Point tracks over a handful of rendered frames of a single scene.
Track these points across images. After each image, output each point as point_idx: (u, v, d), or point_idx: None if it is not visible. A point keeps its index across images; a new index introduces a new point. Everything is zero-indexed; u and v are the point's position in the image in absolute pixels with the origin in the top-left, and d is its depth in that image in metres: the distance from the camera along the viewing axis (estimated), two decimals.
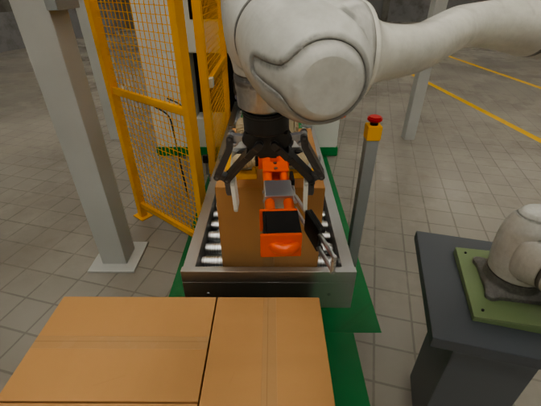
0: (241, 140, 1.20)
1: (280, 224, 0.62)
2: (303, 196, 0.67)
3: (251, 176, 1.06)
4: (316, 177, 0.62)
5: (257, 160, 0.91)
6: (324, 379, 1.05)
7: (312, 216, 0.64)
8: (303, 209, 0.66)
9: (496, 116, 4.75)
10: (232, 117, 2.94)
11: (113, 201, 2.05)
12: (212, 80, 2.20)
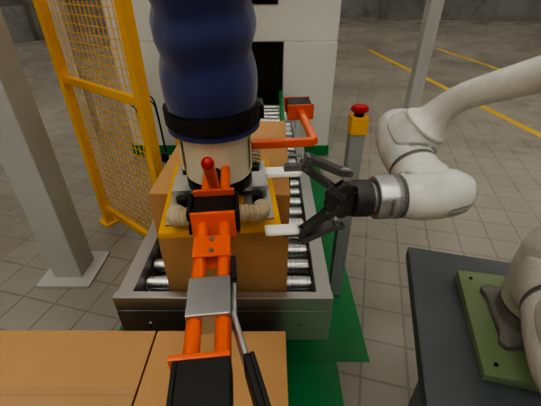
0: (183, 178, 0.93)
1: (196, 397, 0.36)
2: (274, 176, 0.63)
3: None
4: (305, 159, 0.64)
5: (191, 228, 0.65)
6: None
7: (253, 370, 0.39)
8: (266, 170, 0.65)
9: (499, 113, 4.48)
10: None
11: (60, 206, 1.77)
12: None
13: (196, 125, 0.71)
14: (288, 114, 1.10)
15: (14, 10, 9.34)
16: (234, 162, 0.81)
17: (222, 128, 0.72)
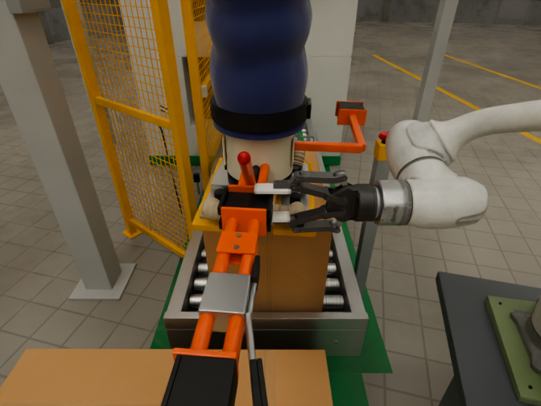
0: (225, 172, 0.93)
1: (194, 395, 0.35)
2: (262, 193, 0.65)
3: None
4: (295, 178, 0.65)
5: (220, 221, 0.64)
6: None
7: (257, 379, 0.36)
8: (258, 185, 0.67)
9: None
10: None
11: (94, 223, 1.85)
12: (204, 89, 2.01)
13: (239, 119, 0.70)
14: (338, 118, 1.06)
15: None
16: (274, 161, 0.79)
17: (266, 125, 0.70)
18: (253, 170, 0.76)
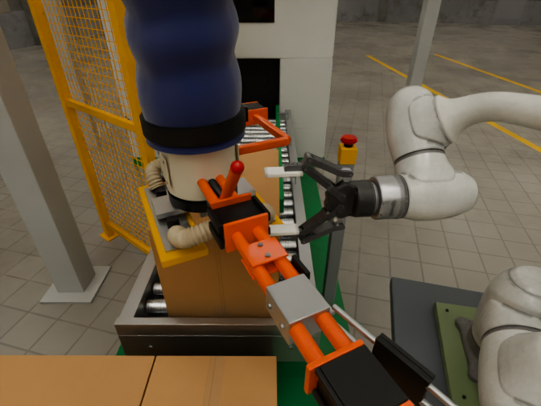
0: (163, 199, 0.84)
1: (364, 392, 0.34)
2: (274, 176, 0.63)
3: (200, 253, 0.73)
4: (305, 159, 0.64)
5: (222, 241, 0.59)
6: None
7: (395, 350, 0.38)
8: (267, 170, 0.65)
9: (493, 122, 4.55)
10: None
11: (64, 226, 1.84)
12: None
13: (193, 134, 0.66)
14: None
15: (15, 15, 9.41)
16: (227, 170, 0.77)
17: (220, 134, 0.68)
18: (214, 184, 0.73)
